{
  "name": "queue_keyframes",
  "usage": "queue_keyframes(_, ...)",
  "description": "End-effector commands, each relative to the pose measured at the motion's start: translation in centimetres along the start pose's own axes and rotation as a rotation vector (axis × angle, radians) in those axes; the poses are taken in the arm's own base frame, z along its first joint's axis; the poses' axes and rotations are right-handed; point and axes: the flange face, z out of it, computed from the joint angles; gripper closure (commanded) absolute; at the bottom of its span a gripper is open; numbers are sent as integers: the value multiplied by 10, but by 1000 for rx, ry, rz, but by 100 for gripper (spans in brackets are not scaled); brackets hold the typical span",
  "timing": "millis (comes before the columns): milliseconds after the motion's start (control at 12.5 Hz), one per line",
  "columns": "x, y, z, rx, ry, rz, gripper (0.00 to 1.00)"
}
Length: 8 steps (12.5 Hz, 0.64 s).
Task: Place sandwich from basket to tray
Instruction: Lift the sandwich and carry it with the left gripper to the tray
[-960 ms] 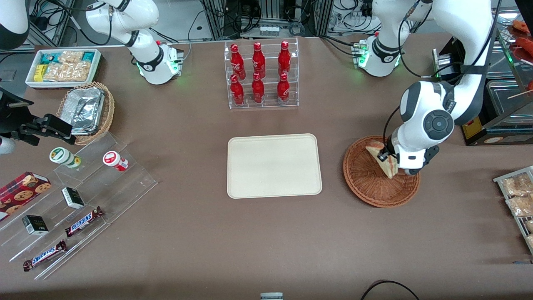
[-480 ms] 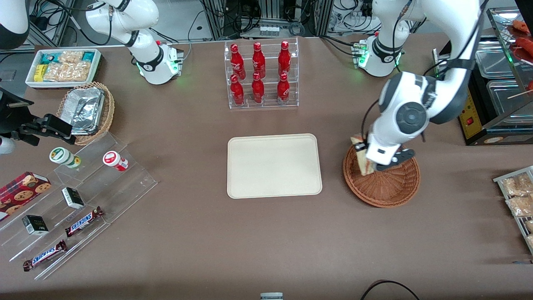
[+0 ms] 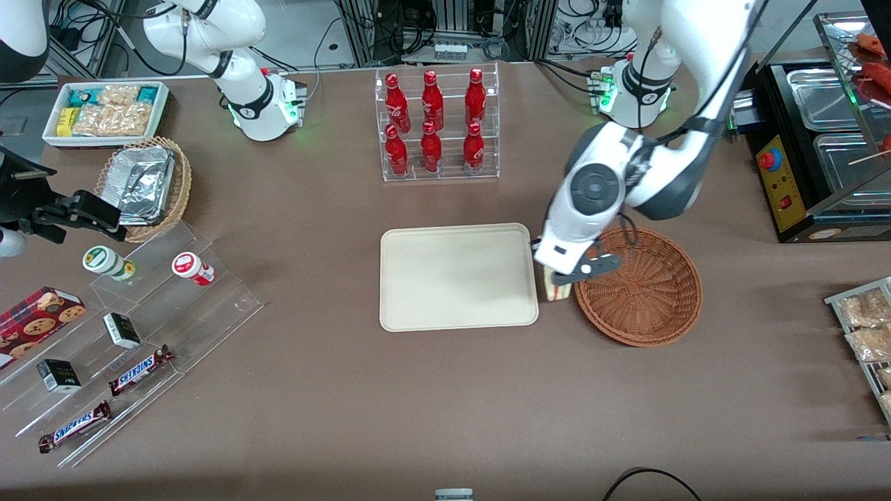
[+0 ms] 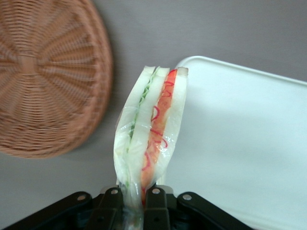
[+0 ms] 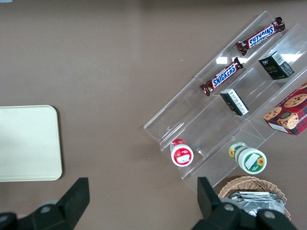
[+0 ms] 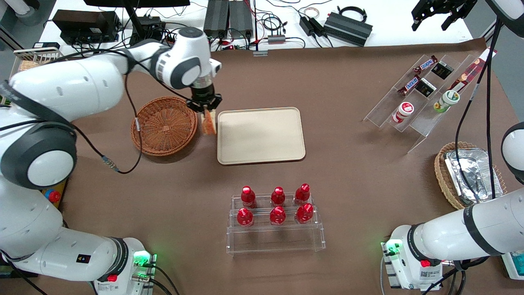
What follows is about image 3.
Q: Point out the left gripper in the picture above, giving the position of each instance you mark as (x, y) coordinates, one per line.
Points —
(534, 242)

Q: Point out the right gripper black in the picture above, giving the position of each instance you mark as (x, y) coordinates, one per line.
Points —
(22, 198)

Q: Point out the triangular layered sandwich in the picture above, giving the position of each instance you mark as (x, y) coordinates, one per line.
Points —
(557, 292)

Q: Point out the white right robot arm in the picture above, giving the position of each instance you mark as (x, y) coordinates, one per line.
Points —
(243, 76)

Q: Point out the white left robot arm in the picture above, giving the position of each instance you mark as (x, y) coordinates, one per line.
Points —
(598, 184)

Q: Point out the light wicker basket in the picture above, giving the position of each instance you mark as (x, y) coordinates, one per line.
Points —
(182, 184)

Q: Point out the cream plastic tray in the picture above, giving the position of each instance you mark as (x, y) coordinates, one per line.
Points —
(452, 278)

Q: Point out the brown round wicker basket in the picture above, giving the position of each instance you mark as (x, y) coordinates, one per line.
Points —
(647, 306)

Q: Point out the snack packets tray right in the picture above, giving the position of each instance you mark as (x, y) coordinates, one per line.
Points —
(835, 300)

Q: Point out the green lidded sunflower jar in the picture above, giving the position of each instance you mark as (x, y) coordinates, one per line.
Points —
(104, 261)

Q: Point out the clear bag of crackers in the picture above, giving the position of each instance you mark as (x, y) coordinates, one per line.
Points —
(118, 94)
(111, 120)

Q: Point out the yellow snack packet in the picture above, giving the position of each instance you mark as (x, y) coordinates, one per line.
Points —
(66, 122)

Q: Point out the red lidded jar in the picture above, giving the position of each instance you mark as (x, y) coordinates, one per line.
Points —
(191, 268)

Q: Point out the white rectangular snack bin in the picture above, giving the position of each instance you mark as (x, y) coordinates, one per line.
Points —
(163, 115)

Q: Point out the small black carton box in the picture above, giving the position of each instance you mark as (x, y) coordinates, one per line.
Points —
(58, 376)
(122, 330)

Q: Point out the teal snack packet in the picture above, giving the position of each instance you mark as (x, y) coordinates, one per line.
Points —
(147, 93)
(82, 97)

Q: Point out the red plaid cookie box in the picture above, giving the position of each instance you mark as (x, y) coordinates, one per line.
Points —
(35, 323)

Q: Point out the clear acrylic bottle rack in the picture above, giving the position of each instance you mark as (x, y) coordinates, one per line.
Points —
(452, 174)

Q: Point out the red cola bottle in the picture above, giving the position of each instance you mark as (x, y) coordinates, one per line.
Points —
(473, 149)
(395, 101)
(397, 153)
(432, 101)
(431, 149)
(475, 97)

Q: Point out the clear acrylic tiered stand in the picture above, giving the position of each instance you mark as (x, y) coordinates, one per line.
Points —
(209, 306)

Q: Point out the snickers chocolate bar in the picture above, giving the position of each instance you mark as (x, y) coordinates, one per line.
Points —
(139, 370)
(74, 426)

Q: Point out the white power strip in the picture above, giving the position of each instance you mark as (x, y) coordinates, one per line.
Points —
(452, 51)

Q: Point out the black food warmer appliance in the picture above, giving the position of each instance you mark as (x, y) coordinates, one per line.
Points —
(793, 209)

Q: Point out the small grey device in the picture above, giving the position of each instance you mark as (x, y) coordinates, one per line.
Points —
(454, 495)

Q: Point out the stainless steel pan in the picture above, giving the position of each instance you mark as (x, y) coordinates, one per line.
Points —
(846, 167)
(821, 101)

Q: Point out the clear bag of nut snacks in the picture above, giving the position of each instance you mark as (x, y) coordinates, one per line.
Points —
(863, 309)
(885, 377)
(887, 403)
(870, 344)

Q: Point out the red sausage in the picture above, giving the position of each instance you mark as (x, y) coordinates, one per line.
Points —
(878, 73)
(870, 44)

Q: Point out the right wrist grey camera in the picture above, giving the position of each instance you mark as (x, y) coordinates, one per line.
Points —
(10, 243)

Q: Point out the aluminium frame post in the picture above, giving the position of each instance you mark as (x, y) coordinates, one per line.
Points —
(537, 28)
(358, 31)

